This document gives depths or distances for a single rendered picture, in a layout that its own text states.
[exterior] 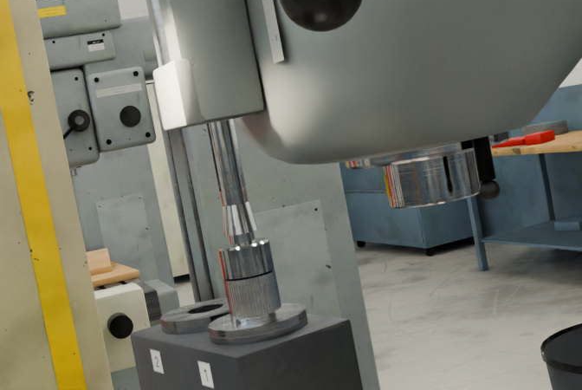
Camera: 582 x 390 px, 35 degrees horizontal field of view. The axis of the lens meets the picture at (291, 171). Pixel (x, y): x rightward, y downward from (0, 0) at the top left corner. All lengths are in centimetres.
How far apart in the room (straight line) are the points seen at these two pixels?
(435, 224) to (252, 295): 703
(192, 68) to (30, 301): 177
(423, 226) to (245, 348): 701
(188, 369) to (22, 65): 139
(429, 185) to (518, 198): 729
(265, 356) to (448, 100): 42
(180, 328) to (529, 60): 56
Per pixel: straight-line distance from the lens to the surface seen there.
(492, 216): 810
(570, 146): 581
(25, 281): 216
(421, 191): 47
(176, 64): 42
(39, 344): 218
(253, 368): 79
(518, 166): 766
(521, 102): 44
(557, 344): 268
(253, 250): 82
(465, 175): 47
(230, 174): 82
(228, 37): 43
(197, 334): 89
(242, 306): 83
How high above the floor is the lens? 133
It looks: 3 degrees down
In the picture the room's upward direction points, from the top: 11 degrees counter-clockwise
